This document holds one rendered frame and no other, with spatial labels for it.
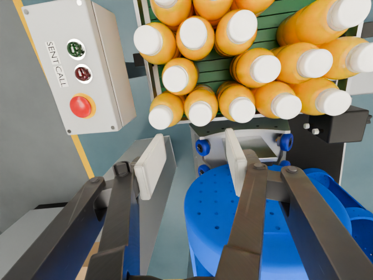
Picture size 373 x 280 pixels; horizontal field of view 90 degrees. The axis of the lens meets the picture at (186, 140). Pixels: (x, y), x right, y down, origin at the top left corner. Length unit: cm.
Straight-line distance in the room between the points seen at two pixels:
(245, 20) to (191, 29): 7
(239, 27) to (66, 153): 184
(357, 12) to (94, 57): 37
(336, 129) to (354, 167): 150
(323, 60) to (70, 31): 37
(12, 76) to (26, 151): 66
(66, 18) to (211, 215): 38
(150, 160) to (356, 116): 44
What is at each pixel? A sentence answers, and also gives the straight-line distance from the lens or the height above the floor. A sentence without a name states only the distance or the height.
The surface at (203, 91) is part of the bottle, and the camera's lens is 36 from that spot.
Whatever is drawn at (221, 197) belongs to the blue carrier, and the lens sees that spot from 39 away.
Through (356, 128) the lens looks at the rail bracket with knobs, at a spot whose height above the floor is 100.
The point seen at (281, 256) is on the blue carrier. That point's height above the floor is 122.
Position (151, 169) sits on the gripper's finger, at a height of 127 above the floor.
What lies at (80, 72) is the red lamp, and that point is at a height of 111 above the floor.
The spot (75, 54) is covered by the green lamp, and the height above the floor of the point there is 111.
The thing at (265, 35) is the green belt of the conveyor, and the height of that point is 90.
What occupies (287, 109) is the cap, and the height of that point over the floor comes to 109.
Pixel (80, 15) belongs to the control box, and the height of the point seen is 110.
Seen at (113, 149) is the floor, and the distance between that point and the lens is 173.
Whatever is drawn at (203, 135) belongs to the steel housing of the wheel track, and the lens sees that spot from 47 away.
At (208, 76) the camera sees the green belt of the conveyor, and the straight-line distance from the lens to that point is 50.
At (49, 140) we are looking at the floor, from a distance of 203.
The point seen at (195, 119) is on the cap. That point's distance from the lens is 32.
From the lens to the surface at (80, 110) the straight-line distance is 36.
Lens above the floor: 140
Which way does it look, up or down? 67 degrees down
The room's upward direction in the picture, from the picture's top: 166 degrees counter-clockwise
